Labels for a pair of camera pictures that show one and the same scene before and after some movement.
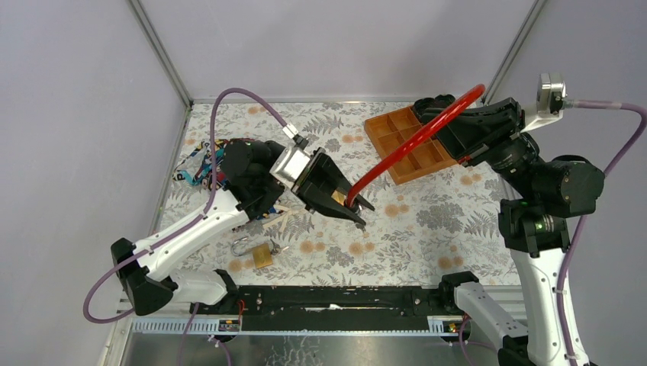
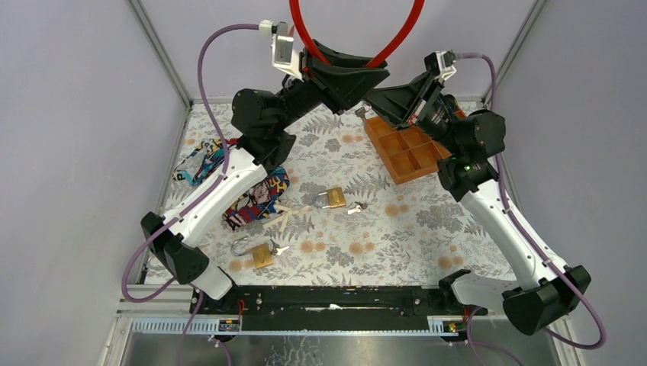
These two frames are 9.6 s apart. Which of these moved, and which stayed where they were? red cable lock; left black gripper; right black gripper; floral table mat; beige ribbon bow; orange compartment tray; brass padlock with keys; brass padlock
Moved: left black gripper; red cable lock; right black gripper
Stayed: orange compartment tray; floral table mat; brass padlock with keys; brass padlock; beige ribbon bow
